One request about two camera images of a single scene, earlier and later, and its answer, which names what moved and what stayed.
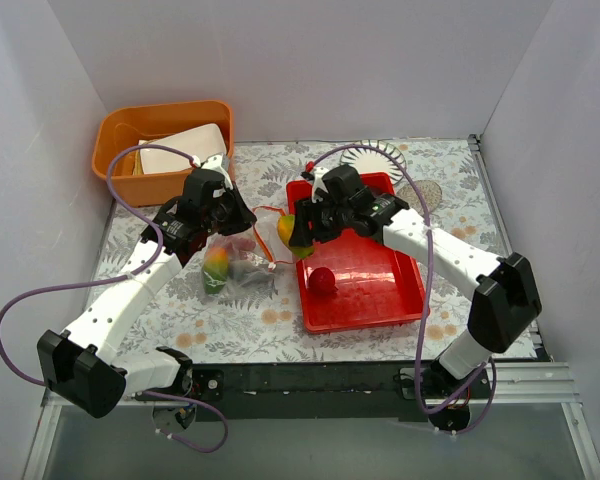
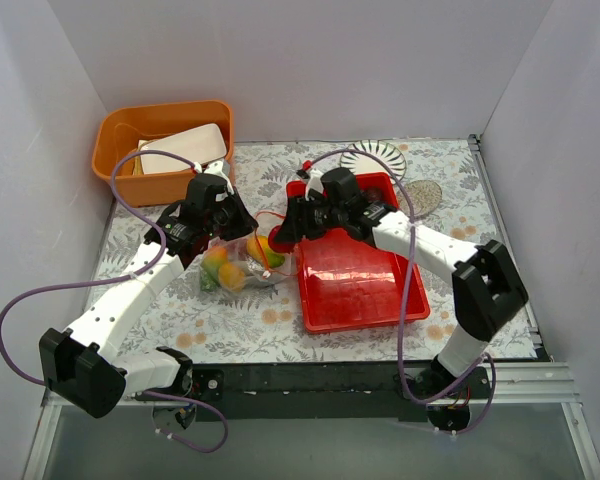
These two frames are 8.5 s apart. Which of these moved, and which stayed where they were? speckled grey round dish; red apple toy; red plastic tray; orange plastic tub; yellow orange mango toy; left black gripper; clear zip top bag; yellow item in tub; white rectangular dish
Moved: red apple toy; clear zip top bag; yellow orange mango toy
Stayed: yellow item in tub; white rectangular dish; red plastic tray; orange plastic tub; speckled grey round dish; left black gripper
